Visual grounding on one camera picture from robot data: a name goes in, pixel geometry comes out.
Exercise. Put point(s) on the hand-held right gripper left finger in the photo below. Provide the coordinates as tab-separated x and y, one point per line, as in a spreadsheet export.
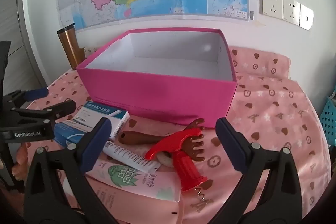
95	145

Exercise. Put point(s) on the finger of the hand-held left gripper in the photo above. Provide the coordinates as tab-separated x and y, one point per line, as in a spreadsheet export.
36	94
60	108

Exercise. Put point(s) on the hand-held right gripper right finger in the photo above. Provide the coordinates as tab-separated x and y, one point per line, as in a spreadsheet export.
231	146

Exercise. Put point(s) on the white teal medicine box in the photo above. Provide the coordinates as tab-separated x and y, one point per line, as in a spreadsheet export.
105	113

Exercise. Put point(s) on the white ointment tube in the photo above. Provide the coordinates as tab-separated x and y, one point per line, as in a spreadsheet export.
128	157

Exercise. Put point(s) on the brown wooden back scratcher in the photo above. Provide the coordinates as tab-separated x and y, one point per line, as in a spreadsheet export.
136	138

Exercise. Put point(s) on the pink aloe print tube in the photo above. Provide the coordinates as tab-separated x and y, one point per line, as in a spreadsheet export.
126	176

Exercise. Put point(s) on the red corkscrew bottle opener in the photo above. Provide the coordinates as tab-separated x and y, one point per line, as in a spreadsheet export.
183	166

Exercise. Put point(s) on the clear tape roll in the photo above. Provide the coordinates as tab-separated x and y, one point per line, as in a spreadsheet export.
165	160

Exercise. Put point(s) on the pink cardboard box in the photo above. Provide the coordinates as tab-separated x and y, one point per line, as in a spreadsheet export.
157	98

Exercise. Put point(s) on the person's left hand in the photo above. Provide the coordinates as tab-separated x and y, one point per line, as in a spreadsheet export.
21	163

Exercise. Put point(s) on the pink printed blanket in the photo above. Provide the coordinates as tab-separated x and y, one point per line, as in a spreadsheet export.
275	121

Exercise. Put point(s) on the copper travel mug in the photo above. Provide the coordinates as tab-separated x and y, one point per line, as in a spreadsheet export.
69	48

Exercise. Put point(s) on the grey door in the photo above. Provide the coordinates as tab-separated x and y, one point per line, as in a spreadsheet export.
18	29

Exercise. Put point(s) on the pink flat packet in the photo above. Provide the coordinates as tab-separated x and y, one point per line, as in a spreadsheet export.
147	213

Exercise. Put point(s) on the blue plastic basket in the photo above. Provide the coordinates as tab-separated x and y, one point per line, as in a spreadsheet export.
329	121

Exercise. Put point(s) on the white wall socket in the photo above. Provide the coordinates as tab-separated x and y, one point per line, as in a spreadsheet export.
291	11
271	2

